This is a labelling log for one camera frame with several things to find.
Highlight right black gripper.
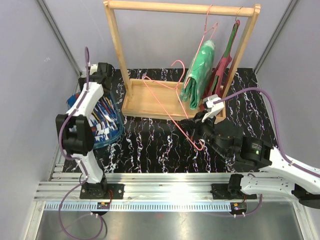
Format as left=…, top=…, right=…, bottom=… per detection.
left=182, top=109, right=231, bottom=159

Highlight green patterned trousers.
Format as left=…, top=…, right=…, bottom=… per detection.
left=179, top=39, right=216, bottom=110

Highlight pink wire hanger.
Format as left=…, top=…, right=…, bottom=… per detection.
left=141, top=59, right=204, bottom=151
left=183, top=4, right=218, bottom=86

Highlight blue patterned trousers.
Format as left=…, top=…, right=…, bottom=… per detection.
left=65, top=92, right=121, bottom=146

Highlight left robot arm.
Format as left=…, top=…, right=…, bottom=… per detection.
left=55, top=62, right=114, bottom=199

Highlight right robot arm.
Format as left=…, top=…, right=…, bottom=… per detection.
left=181, top=112, right=320, bottom=209

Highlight green hanger with metal hook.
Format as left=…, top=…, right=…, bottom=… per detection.
left=212, top=17, right=240, bottom=97

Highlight maroon garment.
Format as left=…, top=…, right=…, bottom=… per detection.
left=202, top=20, right=240, bottom=100

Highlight wooden clothes rack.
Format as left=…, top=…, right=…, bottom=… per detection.
left=103, top=0, right=261, bottom=120

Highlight translucent blue plastic bin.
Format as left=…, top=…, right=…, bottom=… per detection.
left=55, top=82, right=124, bottom=155

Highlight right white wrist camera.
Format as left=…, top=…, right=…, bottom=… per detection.
left=201, top=94, right=225, bottom=123

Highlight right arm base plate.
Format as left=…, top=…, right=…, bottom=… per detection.
left=210, top=183, right=258, bottom=200

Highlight aluminium mounting rail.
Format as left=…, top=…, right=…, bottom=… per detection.
left=33, top=171, right=306, bottom=212

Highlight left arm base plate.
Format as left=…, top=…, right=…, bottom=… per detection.
left=79, top=183, right=125, bottom=200

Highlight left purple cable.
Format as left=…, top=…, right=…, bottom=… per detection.
left=57, top=46, right=108, bottom=238

